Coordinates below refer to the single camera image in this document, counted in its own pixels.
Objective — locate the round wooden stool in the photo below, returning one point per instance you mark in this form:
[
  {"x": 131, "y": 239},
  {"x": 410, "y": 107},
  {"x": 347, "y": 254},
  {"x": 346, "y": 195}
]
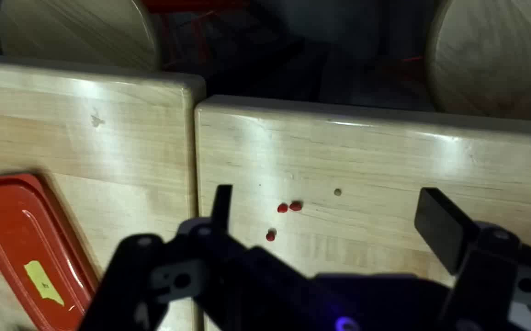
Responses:
[
  {"x": 74, "y": 30},
  {"x": 496, "y": 55}
]

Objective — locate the small red bead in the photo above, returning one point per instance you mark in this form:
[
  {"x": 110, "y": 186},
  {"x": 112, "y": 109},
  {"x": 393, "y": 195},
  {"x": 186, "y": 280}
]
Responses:
[
  {"x": 270, "y": 234},
  {"x": 296, "y": 204},
  {"x": 281, "y": 208}
]

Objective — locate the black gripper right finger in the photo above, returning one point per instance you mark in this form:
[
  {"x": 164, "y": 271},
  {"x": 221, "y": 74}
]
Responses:
[{"x": 445, "y": 226}]

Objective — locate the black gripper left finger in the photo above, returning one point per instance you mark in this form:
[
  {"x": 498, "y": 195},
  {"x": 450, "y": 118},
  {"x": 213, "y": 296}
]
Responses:
[{"x": 221, "y": 208}]

